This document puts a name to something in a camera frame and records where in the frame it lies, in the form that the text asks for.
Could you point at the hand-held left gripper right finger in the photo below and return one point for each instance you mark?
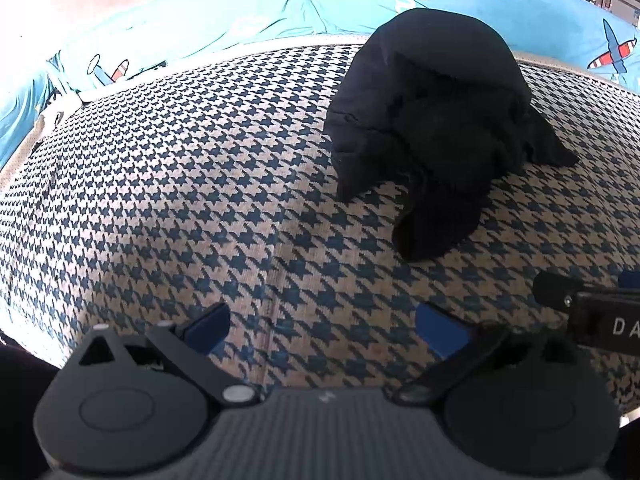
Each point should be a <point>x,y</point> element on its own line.
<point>441,331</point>

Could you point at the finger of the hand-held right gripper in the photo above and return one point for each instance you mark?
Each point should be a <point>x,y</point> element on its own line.
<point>631,279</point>
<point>550,290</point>

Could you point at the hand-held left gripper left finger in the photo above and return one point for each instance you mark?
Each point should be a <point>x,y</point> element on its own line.
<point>210,324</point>

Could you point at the black sweatshirt with red print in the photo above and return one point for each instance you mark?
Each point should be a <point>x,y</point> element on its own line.
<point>440,125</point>

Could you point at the houndstooth bed mat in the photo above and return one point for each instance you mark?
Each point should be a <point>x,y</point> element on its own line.
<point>175,185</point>

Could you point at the blue printed bed sheet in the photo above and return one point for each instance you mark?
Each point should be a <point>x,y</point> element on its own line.
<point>250,5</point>

